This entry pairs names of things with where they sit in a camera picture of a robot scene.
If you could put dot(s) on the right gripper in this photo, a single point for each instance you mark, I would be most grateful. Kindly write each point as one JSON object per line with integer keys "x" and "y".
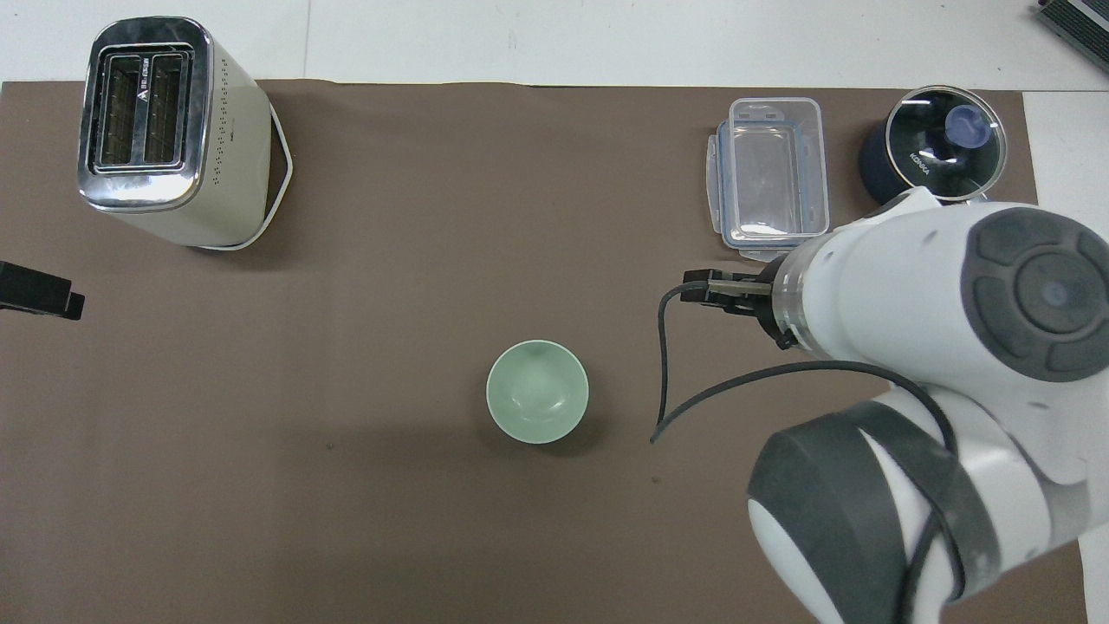
{"x": 736, "y": 296}

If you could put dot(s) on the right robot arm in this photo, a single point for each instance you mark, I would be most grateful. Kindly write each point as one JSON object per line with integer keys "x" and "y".
{"x": 901, "y": 286}

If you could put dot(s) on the green bowl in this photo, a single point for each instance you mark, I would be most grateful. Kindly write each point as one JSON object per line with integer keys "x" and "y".
{"x": 537, "y": 392}

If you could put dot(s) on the clear plastic food container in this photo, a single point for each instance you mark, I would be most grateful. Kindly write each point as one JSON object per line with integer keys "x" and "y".
{"x": 767, "y": 178}

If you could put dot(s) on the dark blue pot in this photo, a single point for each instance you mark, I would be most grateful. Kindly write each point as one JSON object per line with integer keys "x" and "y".
{"x": 877, "y": 169}

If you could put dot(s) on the glass lid with blue knob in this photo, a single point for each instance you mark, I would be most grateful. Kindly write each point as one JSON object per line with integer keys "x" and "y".
{"x": 946, "y": 143}

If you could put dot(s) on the cream and chrome toaster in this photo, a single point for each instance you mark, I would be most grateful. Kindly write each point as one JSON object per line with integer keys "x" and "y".
{"x": 173, "y": 186}

